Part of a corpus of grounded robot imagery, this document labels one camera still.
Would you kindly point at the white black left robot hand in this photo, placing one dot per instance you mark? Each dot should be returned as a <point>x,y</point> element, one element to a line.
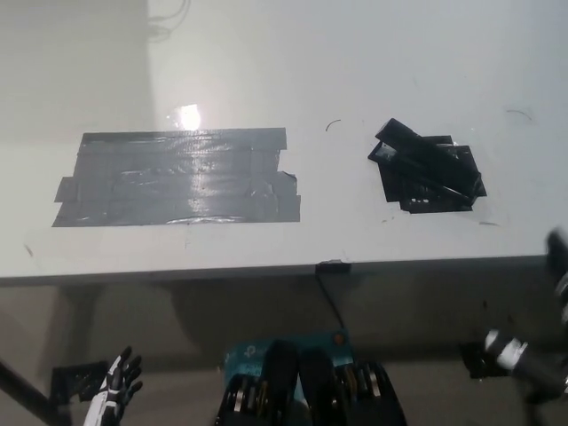
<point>116,381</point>

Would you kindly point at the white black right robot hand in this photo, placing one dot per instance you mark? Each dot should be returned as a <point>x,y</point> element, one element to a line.
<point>523,359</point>

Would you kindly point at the black ribbed robot torso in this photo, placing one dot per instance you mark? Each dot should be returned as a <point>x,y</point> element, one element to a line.
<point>315,381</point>

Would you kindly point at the black clip on desk edge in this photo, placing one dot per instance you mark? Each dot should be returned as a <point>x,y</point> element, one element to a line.
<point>333,267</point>

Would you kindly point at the black metal bar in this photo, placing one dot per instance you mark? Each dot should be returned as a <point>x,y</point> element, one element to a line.
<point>31,390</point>

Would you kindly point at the teal router box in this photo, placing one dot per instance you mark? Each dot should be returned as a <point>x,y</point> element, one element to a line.
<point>248,352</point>

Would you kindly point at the large grey duct tape patch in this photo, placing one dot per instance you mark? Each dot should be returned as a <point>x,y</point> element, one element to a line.
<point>177,177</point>

